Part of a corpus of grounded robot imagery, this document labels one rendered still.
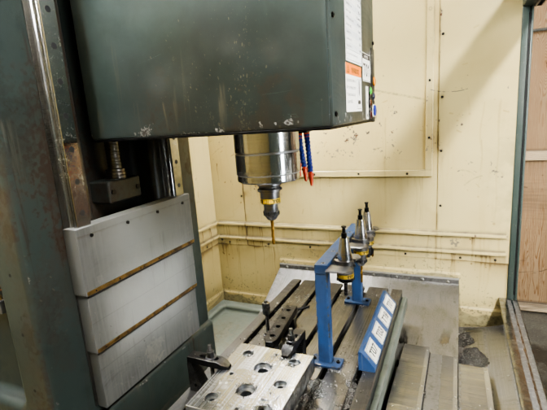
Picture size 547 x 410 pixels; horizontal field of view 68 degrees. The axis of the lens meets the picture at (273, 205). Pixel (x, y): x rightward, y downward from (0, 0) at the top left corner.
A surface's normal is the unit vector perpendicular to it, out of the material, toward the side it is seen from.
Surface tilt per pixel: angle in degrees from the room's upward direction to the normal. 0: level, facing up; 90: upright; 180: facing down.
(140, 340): 90
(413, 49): 90
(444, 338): 24
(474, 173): 89
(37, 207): 90
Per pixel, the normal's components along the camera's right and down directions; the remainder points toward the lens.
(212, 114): -0.40, 0.22
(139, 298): 0.91, 0.02
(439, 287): -0.23, -0.80
